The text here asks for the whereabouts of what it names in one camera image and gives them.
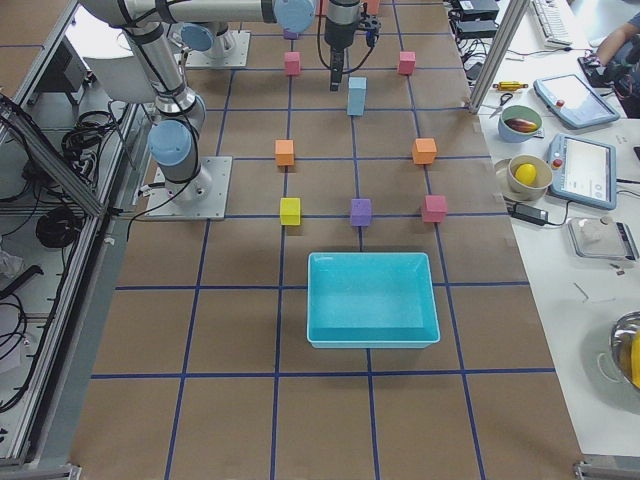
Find orange block near row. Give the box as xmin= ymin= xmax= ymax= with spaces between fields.
xmin=412 ymin=138 xmax=438 ymax=165

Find light blue block arm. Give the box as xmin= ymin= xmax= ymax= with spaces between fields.
xmin=348 ymin=76 xmax=367 ymax=100
xmin=347 ymin=96 xmax=365 ymax=117

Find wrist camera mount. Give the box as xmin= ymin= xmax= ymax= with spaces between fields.
xmin=359 ymin=13 xmax=381 ymax=49

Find purple block right side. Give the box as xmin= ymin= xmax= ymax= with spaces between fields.
xmin=350 ymin=198 xmax=372 ymax=227

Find crimson block far row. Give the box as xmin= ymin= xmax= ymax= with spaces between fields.
xmin=284 ymin=51 xmax=302 ymax=77

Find teal plastic bin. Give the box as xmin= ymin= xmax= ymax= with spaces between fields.
xmin=307 ymin=252 xmax=441 ymax=349

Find beige bowl with lemon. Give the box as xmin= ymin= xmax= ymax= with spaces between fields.
xmin=494 ymin=154 xmax=553 ymax=201

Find purple block near base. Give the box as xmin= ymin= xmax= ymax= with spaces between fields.
xmin=283 ymin=29 xmax=300 ymax=40

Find orange block far row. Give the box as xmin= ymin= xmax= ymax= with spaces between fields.
xmin=274 ymin=139 xmax=295 ymax=167

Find pink plastic bin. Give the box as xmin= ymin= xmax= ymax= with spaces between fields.
xmin=361 ymin=0 xmax=380 ymax=15

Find teach pendant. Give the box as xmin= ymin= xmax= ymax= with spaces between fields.
xmin=547 ymin=134 xmax=617 ymax=211
xmin=533 ymin=74 xmax=620 ymax=130

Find black power adapter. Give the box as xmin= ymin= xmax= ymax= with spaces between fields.
xmin=508 ymin=202 xmax=548 ymax=226

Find metal bowl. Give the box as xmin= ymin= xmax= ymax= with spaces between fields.
xmin=609 ymin=311 xmax=639 ymax=392

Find yellow lemon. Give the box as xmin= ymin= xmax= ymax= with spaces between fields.
xmin=514 ymin=163 xmax=537 ymax=187

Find white keyboard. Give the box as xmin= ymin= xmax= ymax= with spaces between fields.
xmin=529 ymin=0 xmax=573 ymax=48

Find yellow foam block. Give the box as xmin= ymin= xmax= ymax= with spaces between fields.
xmin=279 ymin=197 xmax=302 ymax=226

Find crimson block row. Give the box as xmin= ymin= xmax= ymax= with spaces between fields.
xmin=397 ymin=51 xmax=416 ymax=76
xmin=284 ymin=51 xmax=302 ymax=77

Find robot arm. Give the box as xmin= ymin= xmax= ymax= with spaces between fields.
xmin=324 ymin=0 xmax=360 ymax=92
xmin=81 ymin=1 xmax=316 ymax=204

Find aluminium frame post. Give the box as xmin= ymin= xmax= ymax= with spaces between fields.
xmin=468 ymin=0 xmax=529 ymax=114

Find crimson block near right corner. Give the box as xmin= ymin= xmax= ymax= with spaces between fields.
xmin=421 ymin=195 xmax=448 ymax=223

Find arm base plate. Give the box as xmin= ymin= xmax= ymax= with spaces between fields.
xmin=181 ymin=29 xmax=251 ymax=69
xmin=145 ymin=156 xmax=233 ymax=221

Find blue bowl with fruit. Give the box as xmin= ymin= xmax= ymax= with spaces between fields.
xmin=498 ymin=105 xmax=543 ymax=143

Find crimson block near row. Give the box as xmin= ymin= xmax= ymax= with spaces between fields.
xmin=397 ymin=51 xmax=416 ymax=76

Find kitchen scale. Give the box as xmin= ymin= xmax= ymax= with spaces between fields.
xmin=567 ymin=217 xmax=639 ymax=261

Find black scissors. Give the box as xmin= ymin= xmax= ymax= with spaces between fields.
xmin=490 ymin=92 xmax=513 ymax=118

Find seated person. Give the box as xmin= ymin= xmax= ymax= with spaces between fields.
xmin=595 ymin=13 xmax=640 ymax=65

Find orange block row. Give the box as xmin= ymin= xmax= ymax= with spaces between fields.
xmin=412 ymin=138 xmax=438 ymax=165
xmin=274 ymin=139 xmax=295 ymax=167

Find teach pendant upper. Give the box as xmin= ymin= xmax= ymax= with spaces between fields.
xmin=533 ymin=74 xmax=620 ymax=130

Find teach pendant lower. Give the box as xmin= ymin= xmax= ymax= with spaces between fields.
xmin=547 ymin=134 xmax=617 ymax=211

